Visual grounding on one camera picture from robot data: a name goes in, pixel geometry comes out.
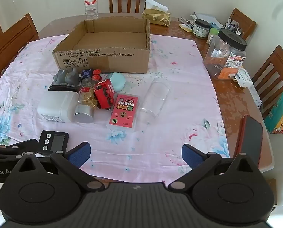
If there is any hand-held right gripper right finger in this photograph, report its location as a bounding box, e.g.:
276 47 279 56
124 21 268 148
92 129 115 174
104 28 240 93
167 144 259 192

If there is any black digital timer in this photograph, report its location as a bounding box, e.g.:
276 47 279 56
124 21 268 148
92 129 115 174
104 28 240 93
37 130 70 156

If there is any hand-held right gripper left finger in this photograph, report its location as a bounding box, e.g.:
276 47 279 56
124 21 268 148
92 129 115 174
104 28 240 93
13 142 109 192

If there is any bunch of black pens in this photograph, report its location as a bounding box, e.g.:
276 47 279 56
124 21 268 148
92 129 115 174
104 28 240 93
178 17 195 30

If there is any clear bottle of gold capsules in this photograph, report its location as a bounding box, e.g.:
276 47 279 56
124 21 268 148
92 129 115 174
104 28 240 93
74 77 99 124

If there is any small jar black lid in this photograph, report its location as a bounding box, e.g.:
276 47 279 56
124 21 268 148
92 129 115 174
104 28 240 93
192 18 212 39

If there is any red smartphone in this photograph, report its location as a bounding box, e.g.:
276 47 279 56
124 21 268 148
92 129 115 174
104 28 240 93
234 115 263 165

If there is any teal printed carton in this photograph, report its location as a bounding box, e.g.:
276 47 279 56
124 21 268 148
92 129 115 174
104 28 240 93
264 89 283 133

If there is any clear plastic water bottle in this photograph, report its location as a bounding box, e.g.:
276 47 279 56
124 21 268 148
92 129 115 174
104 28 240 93
84 0 98 20

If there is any small bottle green lid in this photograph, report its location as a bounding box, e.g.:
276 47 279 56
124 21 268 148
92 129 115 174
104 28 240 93
207 27 220 45

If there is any white paper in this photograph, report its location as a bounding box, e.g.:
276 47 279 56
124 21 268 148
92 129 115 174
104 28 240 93
37 91 78 123

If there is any brown cardboard box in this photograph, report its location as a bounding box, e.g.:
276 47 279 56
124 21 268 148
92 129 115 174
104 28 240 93
52 18 151 74

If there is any gold tissue pack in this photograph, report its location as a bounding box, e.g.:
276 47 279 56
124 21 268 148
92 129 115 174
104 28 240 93
142 0 171 26

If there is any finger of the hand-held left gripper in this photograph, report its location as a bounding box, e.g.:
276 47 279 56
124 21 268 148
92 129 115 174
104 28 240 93
0 138 39 160

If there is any pink floral tablecloth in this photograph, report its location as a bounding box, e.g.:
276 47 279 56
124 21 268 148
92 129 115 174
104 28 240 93
0 34 230 187

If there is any clear plastic cup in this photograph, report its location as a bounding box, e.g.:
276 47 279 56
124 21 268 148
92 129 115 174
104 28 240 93
139 81 171 125

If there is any red toy truck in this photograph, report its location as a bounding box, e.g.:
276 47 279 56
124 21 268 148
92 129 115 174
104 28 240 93
94 79 116 111

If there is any pink card pack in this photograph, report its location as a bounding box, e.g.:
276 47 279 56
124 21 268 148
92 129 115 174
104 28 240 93
107 94 140 131

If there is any grey elephant toy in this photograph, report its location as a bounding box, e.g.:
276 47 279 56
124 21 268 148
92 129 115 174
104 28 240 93
53 68 80 87

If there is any large clear jar black lid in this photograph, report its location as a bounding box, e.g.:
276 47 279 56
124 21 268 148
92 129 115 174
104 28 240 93
203 28 247 80

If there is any white paper pad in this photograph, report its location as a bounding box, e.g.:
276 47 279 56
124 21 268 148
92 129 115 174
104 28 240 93
190 12 224 29

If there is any white packet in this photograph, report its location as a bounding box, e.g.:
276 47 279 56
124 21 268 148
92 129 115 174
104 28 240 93
248 85 263 107

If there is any small white carton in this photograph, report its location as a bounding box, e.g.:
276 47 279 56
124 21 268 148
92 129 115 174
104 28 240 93
235 68 254 88

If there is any mint green round case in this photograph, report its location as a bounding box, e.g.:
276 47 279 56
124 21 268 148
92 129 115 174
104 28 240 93
107 72 127 92

